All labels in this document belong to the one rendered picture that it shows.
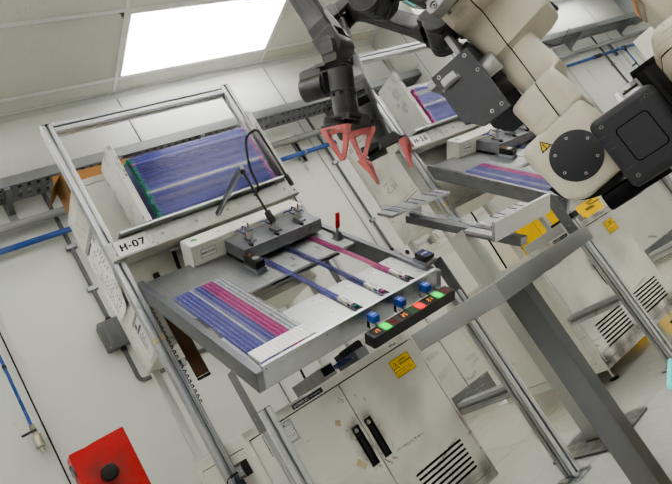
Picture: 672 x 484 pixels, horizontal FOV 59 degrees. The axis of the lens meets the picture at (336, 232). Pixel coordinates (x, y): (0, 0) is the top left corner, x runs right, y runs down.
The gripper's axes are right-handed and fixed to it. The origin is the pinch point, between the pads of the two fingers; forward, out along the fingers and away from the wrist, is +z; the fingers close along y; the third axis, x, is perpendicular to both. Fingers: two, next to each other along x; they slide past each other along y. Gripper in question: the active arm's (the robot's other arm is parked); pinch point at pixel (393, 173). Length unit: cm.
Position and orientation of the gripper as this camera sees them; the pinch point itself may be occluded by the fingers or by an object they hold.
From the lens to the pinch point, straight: 154.7
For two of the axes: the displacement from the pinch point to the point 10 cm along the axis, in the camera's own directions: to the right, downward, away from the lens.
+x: -3.8, -0.7, -9.2
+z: 3.5, 9.1, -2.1
